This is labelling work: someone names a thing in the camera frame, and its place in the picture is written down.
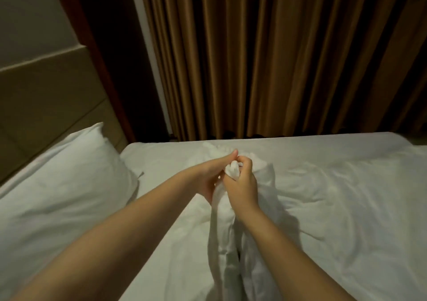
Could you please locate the person's left forearm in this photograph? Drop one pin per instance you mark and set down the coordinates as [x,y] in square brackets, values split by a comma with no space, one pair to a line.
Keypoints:
[107,250]

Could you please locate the brown curtain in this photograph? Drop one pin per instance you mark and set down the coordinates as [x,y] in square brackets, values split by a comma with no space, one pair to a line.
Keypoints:
[280,50]

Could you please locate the white bed sheet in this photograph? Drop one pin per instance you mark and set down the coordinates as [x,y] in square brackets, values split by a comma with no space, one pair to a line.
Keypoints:
[320,147]

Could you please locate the white pillow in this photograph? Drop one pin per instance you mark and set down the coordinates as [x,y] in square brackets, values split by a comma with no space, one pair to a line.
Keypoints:
[53,197]

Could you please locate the dark wooden column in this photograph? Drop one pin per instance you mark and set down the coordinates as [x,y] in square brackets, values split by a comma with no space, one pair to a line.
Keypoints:
[113,43]

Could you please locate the white duvet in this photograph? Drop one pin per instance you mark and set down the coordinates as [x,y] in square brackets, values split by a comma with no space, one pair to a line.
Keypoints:
[333,224]

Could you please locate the person's right forearm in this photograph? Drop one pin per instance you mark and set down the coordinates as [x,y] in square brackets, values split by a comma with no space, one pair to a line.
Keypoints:
[293,264]

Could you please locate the person's right hand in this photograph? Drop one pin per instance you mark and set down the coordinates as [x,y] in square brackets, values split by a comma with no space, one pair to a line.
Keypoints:
[241,187]

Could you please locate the person's left hand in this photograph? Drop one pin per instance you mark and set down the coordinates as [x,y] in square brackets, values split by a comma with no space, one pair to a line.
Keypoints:
[213,174]

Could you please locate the beige padded headboard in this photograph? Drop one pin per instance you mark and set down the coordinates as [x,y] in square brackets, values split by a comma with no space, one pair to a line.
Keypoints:
[47,97]

